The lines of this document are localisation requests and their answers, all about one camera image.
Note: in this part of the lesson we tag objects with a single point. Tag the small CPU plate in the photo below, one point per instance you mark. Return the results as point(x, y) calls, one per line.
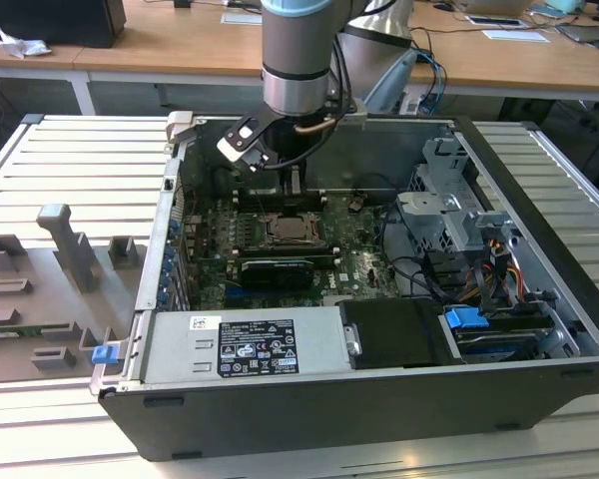
point(294, 228)

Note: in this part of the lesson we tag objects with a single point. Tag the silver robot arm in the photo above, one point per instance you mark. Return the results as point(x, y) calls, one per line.
point(294, 50)

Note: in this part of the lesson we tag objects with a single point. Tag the black RAM slot bank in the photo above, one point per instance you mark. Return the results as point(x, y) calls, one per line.
point(289, 251)
point(259, 198)

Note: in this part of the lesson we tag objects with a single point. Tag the CPU socket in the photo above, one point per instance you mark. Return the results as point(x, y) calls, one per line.
point(265, 234)

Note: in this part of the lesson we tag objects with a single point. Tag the grey case corner latch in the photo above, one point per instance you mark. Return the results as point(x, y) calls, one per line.
point(179, 125)

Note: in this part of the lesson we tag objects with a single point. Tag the pale blue teach pendant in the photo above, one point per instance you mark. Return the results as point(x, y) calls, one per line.
point(392, 82)

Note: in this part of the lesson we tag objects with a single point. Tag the black graphics card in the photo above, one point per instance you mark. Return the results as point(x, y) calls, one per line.
point(275, 274)

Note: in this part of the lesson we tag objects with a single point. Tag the green motherboard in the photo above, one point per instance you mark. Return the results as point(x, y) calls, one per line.
point(359, 264)

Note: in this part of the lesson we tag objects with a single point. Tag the wooden desk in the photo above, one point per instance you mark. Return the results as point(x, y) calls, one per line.
point(179, 45)

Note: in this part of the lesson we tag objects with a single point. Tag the metal drive cage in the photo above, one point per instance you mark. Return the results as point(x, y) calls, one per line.
point(429, 214)

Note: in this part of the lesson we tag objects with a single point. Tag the black plastic shroud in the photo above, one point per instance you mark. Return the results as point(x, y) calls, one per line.
point(394, 332)

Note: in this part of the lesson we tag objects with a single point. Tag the grey power supply unit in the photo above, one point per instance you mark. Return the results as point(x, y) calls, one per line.
point(179, 349)

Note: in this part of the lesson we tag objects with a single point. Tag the blue disk carrier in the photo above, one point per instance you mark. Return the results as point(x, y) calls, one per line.
point(465, 318)

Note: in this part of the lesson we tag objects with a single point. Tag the white paper sheet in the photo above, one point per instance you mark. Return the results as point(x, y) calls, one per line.
point(514, 35)

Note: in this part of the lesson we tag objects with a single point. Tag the black box on desk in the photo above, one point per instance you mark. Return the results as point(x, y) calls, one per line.
point(50, 22)

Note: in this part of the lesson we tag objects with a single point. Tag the blue case latch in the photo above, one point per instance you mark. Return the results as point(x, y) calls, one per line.
point(104, 354)

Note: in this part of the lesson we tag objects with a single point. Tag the open black PC case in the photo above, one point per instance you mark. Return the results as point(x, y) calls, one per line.
point(329, 424)

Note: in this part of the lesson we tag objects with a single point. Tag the crumpled white paper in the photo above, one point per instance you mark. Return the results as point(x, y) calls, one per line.
point(22, 45)

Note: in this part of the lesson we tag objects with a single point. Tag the grey parts rack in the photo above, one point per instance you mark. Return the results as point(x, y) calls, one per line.
point(55, 309)

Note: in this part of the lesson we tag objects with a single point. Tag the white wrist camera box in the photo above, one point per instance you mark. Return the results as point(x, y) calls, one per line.
point(239, 140)

